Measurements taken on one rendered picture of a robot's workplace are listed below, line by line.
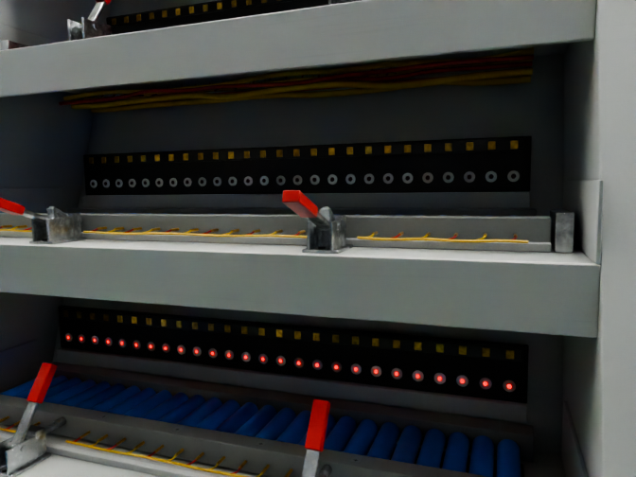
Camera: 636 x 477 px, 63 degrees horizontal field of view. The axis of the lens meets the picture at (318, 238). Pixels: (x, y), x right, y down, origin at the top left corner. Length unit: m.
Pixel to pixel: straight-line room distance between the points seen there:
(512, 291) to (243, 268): 0.19
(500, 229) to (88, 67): 0.40
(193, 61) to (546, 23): 0.28
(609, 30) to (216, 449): 0.43
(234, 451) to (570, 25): 0.41
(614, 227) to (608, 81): 0.09
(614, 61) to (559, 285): 0.15
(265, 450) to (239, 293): 0.14
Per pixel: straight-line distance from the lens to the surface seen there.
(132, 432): 0.52
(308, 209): 0.33
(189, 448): 0.49
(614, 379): 0.35
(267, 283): 0.39
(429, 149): 0.54
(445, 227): 0.40
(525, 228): 0.40
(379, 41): 0.42
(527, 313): 0.35
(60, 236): 0.53
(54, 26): 0.80
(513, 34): 0.41
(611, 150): 0.37
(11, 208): 0.50
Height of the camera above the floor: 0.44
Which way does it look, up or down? 10 degrees up
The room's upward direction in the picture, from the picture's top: 5 degrees clockwise
